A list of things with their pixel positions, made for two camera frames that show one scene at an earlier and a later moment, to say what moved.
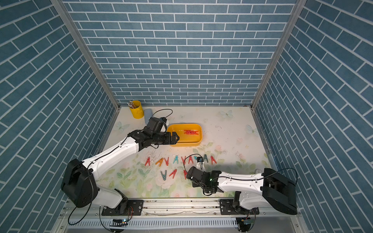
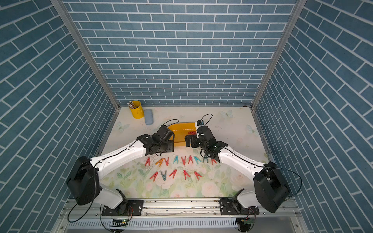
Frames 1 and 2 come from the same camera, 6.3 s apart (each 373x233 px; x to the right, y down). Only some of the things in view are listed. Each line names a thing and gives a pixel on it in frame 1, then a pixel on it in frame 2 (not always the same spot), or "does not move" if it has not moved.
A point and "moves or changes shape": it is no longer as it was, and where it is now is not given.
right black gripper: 194,185 to 194,142
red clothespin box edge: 189,132 moves or changes shape
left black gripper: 168,141 to 171,146
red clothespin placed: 166,161 does not move
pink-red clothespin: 190,159 does not move
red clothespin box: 174,172 does not move
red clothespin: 147,160 does not move
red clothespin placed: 183,160 does not move
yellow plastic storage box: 190,135 does not move
